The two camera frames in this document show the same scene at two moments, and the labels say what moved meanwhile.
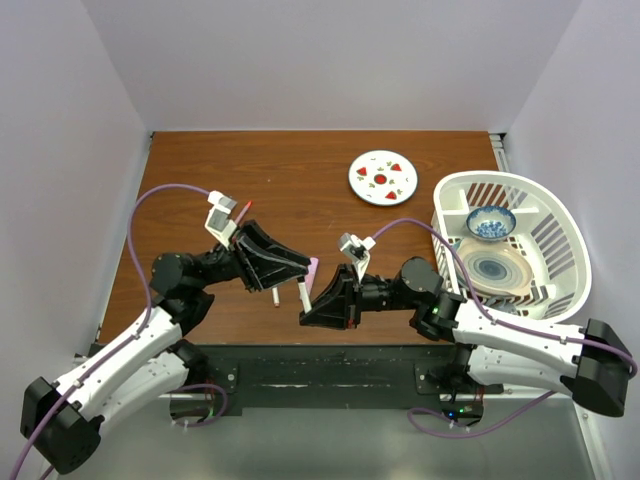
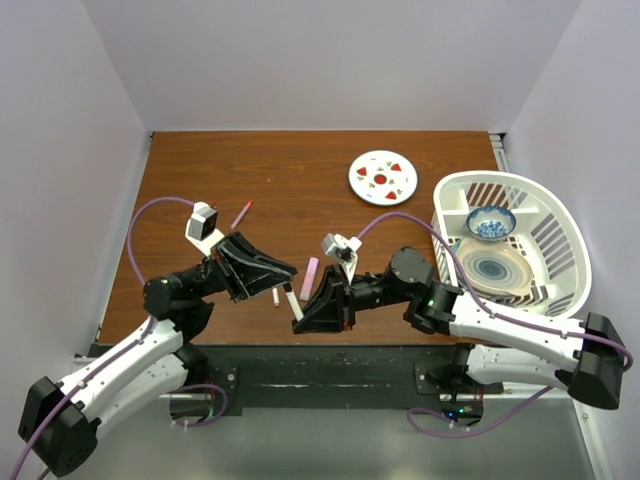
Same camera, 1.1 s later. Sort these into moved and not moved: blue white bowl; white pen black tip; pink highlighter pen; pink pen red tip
Moved: white pen black tip
Not moved: pink pen red tip; pink highlighter pen; blue white bowl
